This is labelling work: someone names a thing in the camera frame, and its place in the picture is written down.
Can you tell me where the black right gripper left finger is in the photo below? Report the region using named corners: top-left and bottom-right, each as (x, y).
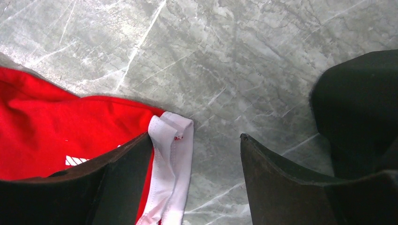
top-left (0, 133), bottom-right (153, 225)

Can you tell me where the black garment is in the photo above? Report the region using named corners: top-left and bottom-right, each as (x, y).
top-left (310, 50), bottom-right (398, 179)

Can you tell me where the red white underwear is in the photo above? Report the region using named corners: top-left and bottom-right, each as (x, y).
top-left (0, 67), bottom-right (194, 225)

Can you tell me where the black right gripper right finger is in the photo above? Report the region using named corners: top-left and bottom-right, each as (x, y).
top-left (240, 134), bottom-right (398, 225)

